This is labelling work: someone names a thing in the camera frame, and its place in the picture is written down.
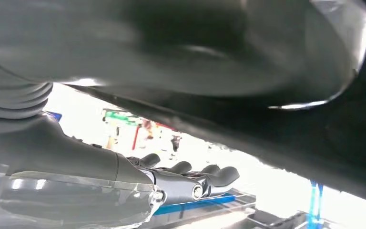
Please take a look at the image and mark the stainless steel workbench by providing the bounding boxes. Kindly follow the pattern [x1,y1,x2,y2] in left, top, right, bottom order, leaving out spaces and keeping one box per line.
[139,188,310,229]

